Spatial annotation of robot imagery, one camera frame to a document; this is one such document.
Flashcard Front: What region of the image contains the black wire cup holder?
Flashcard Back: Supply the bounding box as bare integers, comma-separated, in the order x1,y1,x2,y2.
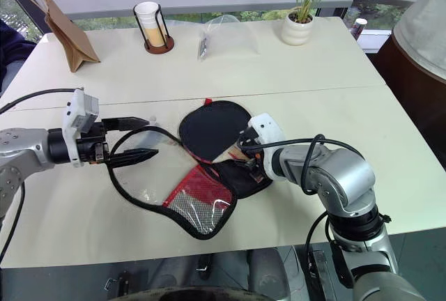
132,1,175,55

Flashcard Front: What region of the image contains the clear plastic bag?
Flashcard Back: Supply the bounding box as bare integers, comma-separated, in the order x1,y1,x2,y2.
196,15,261,62

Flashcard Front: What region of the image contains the white ribbed plant pot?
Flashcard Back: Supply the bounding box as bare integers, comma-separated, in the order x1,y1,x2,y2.
281,11,315,47

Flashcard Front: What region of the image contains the brown paper bag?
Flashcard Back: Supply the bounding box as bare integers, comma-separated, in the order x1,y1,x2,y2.
13,0,102,73

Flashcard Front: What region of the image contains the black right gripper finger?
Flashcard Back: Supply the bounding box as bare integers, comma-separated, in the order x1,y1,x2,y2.
238,127,259,146
243,159,261,182

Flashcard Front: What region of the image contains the black box on robot body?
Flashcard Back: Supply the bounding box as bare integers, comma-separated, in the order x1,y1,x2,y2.
309,249,353,290

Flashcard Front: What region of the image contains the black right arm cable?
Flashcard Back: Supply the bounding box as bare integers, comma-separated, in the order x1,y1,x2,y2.
239,133,350,196
304,210,336,283

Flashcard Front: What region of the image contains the person in dark blue clothing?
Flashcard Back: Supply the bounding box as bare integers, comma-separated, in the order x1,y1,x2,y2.
0,18,38,93

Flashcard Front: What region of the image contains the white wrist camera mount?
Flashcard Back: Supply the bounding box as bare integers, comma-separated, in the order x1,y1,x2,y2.
243,113,285,180
61,88,100,169

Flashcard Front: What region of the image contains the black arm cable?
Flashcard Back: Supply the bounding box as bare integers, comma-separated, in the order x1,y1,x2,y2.
0,88,85,115
239,133,350,196
304,210,336,283
0,181,26,265

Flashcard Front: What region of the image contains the black table tennis paddle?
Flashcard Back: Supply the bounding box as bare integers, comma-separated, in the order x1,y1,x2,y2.
178,101,252,164

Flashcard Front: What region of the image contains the red can with white top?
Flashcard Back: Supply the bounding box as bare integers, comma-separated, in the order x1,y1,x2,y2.
351,18,369,40

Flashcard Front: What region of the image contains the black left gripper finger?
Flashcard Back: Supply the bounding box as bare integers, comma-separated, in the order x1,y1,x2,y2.
103,116,153,133
105,148,160,168

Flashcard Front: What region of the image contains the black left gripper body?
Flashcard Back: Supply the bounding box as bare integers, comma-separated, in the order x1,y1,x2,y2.
77,118,111,167

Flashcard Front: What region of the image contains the black and red paddle case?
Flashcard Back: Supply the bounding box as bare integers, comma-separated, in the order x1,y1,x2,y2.
107,97,275,241

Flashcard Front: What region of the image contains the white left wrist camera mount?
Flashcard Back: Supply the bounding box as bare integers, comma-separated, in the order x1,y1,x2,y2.
61,88,100,169

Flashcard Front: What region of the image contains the large grey rounded object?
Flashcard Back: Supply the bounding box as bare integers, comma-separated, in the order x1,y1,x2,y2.
393,0,446,83

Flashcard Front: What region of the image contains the dark brown furniture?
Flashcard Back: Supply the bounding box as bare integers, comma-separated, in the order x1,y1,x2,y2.
368,29,446,178

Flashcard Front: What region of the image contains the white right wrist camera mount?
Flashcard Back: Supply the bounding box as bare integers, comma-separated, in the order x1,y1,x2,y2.
243,113,285,180

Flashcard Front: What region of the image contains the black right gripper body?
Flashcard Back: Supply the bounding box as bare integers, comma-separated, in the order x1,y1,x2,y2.
253,147,268,180

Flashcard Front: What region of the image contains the stack of paper cups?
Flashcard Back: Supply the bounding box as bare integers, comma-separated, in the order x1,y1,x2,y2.
134,1,169,48

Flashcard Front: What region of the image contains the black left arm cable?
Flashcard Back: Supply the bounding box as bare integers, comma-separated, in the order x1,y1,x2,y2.
0,88,85,115
0,181,26,265

